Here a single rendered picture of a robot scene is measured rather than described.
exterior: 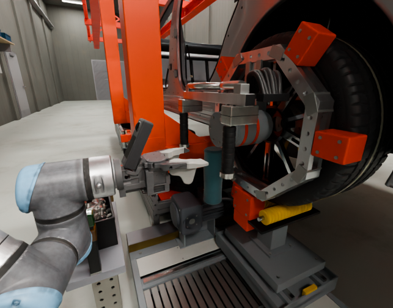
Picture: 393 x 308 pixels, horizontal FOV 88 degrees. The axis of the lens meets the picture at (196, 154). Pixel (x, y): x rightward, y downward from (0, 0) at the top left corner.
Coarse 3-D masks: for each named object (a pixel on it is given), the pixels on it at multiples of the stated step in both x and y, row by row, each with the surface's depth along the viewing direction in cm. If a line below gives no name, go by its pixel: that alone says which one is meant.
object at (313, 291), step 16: (224, 240) 119; (240, 256) 108; (240, 272) 103; (256, 272) 99; (320, 272) 99; (256, 288) 92; (272, 288) 90; (288, 288) 88; (304, 288) 87; (320, 288) 89; (272, 304) 84; (288, 304) 82; (304, 304) 87
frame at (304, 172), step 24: (264, 48) 67; (240, 72) 86; (288, 72) 60; (312, 72) 59; (312, 96) 54; (312, 120) 55; (312, 144) 56; (240, 168) 97; (312, 168) 60; (264, 192) 76
